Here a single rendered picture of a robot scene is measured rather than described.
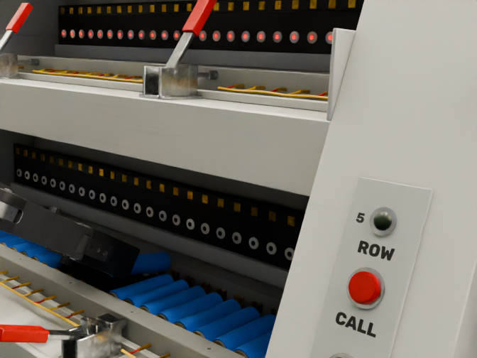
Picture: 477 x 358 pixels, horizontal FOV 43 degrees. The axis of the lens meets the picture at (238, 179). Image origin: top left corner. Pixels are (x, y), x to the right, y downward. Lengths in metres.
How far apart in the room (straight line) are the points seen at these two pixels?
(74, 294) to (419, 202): 0.32
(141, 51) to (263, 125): 0.39
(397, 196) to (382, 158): 0.02
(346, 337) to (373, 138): 0.10
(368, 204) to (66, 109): 0.29
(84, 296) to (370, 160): 0.28
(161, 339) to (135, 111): 0.17
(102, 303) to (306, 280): 0.22
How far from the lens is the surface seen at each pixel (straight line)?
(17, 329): 0.42
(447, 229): 0.30
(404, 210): 0.30
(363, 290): 0.30
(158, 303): 0.50
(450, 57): 0.32
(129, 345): 0.47
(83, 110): 0.50
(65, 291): 0.53
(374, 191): 0.31
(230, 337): 0.45
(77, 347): 0.44
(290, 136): 0.35
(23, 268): 0.58
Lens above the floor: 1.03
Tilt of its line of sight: 5 degrees up
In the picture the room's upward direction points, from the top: 16 degrees clockwise
